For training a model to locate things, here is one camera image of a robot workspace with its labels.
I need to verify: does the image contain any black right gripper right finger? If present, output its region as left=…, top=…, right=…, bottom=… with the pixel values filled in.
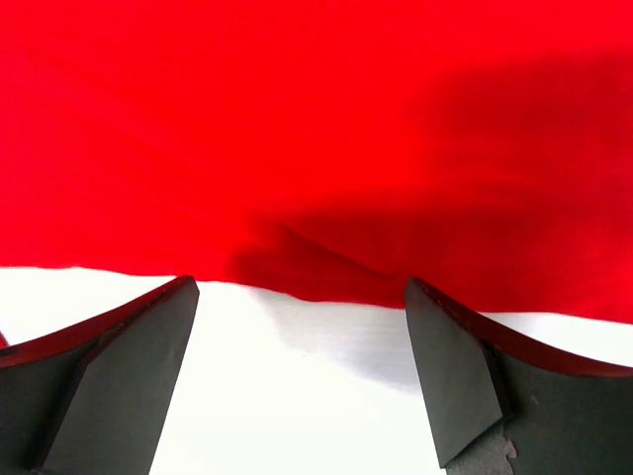
left=405, top=279, right=632, bottom=474

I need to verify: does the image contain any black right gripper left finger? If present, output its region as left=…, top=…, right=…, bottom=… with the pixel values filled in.
left=1, top=276, right=199, bottom=474

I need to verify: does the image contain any red t-shirt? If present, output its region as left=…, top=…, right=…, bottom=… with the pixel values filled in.
left=1, top=1, right=632, bottom=323

